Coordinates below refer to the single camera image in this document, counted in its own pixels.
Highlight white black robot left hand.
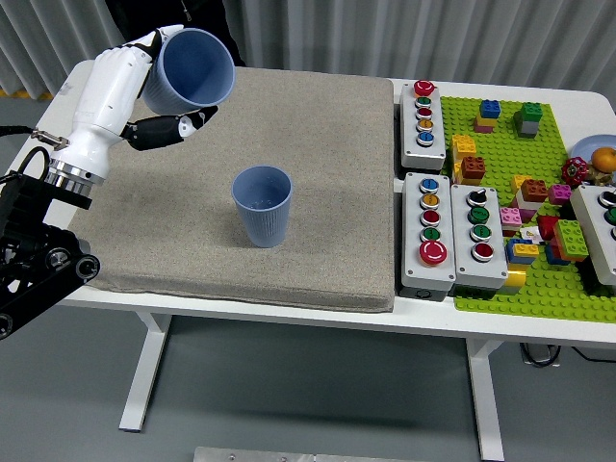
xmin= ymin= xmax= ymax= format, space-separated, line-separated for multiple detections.
xmin=50 ymin=23 xmax=220 ymax=177

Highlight blue ribbed plastic cup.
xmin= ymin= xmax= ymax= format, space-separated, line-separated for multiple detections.
xmin=231 ymin=166 xmax=294 ymax=249
xmin=141 ymin=27 xmax=237 ymax=116

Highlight person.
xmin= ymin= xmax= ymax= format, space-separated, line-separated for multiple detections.
xmin=103 ymin=0 xmax=247 ymax=68

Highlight grey-brown fabric mat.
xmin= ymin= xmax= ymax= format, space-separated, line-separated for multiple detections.
xmin=66 ymin=64 xmax=397 ymax=314

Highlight white table leg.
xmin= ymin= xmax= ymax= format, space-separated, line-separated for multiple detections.
xmin=464 ymin=336 xmax=506 ymax=462
xmin=117 ymin=310 xmax=173 ymax=433

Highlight grey five-button control box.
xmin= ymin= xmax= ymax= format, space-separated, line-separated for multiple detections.
xmin=395 ymin=79 xmax=447 ymax=174

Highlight grey control box large red button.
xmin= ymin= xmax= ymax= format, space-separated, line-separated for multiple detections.
xmin=397 ymin=171 xmax=457 ymax=302

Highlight yellow building block stack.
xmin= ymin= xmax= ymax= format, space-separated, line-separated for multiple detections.
xmin=449 ymin=134 xmax=478 ymax=165

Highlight brown block on yellow block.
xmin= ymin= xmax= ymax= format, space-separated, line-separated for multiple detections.
xmin=453 ymin=156 xmax=487 ymax=187

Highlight blue yellow pink block stack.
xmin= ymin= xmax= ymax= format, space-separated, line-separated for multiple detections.
xmin=473 ymin=99 xmax=501 ymax=135

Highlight green studded building baseplate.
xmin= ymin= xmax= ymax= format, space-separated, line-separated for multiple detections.
xmin=440 ymin=94 xmax=616 ymax=323

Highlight pink building block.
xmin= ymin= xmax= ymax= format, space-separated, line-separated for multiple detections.
xmin=498 ymin=206 xmax=525 ymax=238

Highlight green grey block stack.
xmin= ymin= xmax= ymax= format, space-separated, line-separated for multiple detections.
xmin=512 ymin=102 xmax=544 ymax=141

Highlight yellow cylinder block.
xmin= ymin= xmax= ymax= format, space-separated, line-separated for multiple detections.
xmin=500 ymin=262 xmax=528 ymax=295

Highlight red building block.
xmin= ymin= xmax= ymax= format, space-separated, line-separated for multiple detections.
xmin=535 ymin=215 xmax=560 ymax=242

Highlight magenta building block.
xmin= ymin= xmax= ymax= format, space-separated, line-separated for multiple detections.
xmin=547 ymin=183 xmax=574 ymax=206

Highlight red valve handwheel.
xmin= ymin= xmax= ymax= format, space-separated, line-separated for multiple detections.
xmin=560 ymin=157 xmax=589 ymax=187

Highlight green orange red block stack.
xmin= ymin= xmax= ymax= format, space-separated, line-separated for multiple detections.
xmin=544 ymin=218 xmax=590 ymax=267

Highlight light blue plate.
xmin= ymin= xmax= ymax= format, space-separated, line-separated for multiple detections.
xmin=573 ymin=135 xmax=616 ymax=167

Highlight orange fruit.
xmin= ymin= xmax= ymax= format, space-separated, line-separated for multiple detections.
xmin=590 ymin=146 xmax=616 ymax=172

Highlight grey control box green buttons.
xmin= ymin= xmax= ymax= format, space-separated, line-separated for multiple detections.
xmin=570 ymin=185 xmax=616 ymax=295

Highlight grey control box black selector switch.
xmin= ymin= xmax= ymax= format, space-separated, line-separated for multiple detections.
xmin=449 ymin=182 xmax=510 ymax=299

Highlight black floor cable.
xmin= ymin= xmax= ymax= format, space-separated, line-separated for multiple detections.
xmin=571 ymin=346 xmax=616 ymax=362

